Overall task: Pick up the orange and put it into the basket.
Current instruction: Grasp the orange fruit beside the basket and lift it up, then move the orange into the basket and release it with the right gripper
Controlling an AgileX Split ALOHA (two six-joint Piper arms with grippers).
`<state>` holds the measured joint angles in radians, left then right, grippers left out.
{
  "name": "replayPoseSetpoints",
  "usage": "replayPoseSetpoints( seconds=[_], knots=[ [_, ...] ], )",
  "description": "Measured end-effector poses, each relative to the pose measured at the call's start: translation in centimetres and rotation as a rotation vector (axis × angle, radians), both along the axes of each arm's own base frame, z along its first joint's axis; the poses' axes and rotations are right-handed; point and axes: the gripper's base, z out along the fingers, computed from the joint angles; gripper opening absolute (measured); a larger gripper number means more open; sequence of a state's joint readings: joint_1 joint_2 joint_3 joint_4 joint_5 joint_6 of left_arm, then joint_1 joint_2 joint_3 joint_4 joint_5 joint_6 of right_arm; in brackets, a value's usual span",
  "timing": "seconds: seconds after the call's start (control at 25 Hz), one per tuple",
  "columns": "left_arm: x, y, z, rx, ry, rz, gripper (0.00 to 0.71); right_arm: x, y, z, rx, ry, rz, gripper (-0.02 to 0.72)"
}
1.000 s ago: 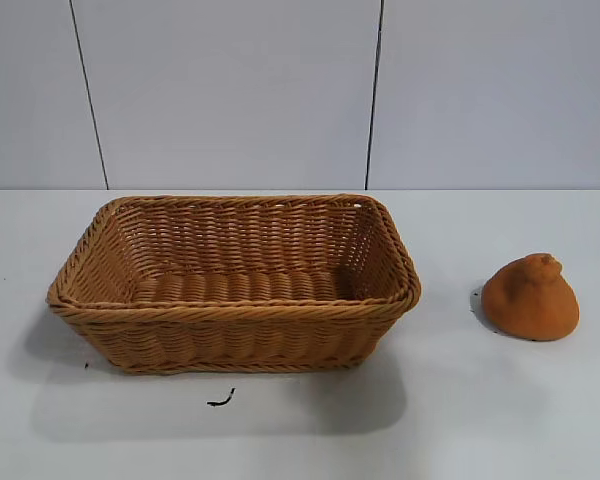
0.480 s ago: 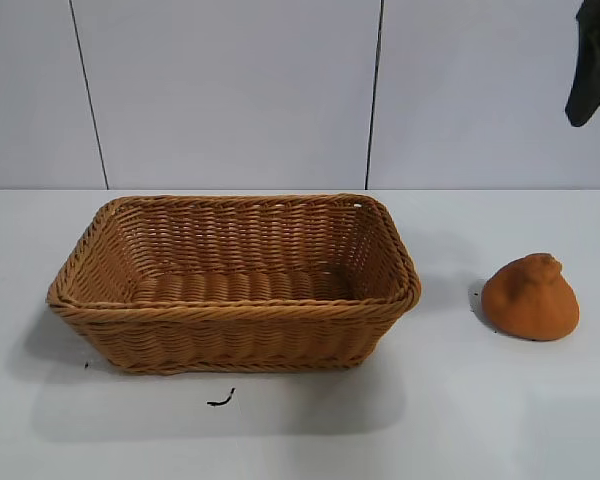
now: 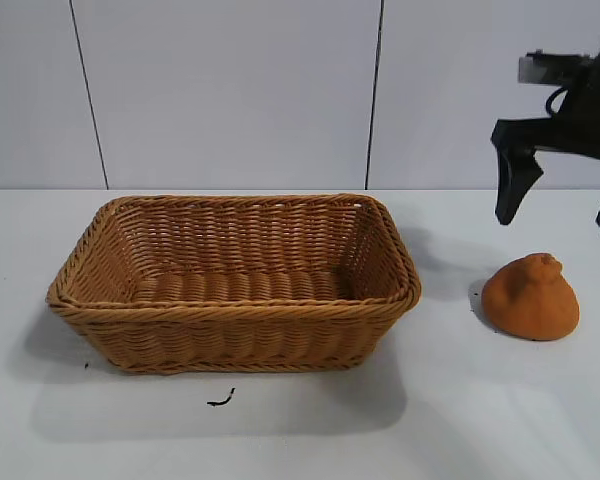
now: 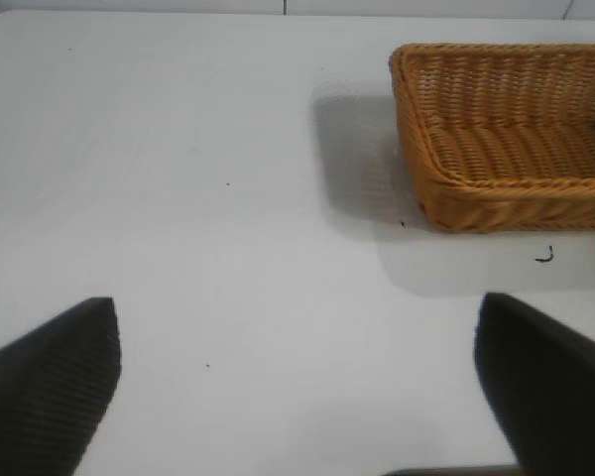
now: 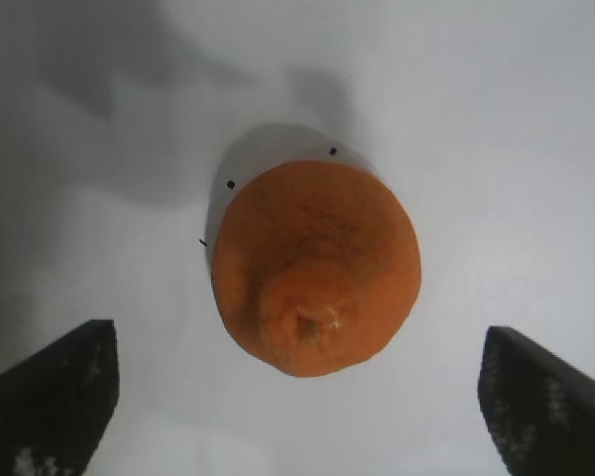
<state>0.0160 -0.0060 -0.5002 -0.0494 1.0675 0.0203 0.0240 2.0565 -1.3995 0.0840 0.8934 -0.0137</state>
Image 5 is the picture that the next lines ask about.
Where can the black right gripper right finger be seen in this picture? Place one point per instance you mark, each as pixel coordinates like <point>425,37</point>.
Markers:
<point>545,406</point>

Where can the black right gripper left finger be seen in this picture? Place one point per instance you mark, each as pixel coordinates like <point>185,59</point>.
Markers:
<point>49,396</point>

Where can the knobbed orange fruit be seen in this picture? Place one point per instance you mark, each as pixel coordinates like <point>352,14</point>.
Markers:
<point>317,258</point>

